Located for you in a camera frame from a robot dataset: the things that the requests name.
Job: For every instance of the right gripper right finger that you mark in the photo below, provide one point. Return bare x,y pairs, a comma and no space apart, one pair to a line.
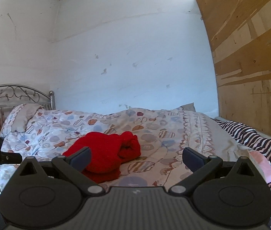
214,175

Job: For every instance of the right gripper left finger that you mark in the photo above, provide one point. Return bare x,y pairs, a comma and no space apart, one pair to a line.
60,176

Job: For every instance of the red knitted garment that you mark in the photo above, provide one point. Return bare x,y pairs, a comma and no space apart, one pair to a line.
108,153

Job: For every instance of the beige pillow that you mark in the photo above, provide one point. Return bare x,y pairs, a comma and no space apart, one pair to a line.
18,118

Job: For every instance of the metal bed headboard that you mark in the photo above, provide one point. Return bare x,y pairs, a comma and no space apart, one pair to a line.
12,95

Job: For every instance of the patterned circle print quilt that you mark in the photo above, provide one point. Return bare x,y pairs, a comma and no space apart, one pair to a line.
162,134

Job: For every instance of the pink cloth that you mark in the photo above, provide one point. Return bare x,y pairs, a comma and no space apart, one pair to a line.
263,164

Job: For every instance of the plywood wardrobe panel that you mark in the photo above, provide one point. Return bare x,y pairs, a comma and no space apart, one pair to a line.
239,33

